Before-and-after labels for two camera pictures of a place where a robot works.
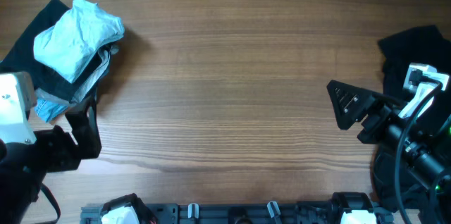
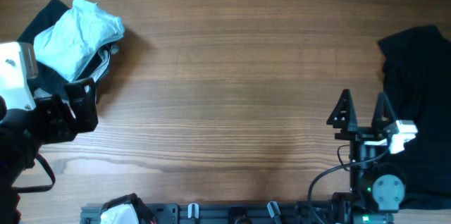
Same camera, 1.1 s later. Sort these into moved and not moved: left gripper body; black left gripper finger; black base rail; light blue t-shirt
Moved: black left gripper finger; left gripper body
Not moved: black base rail; light blue t-shirt
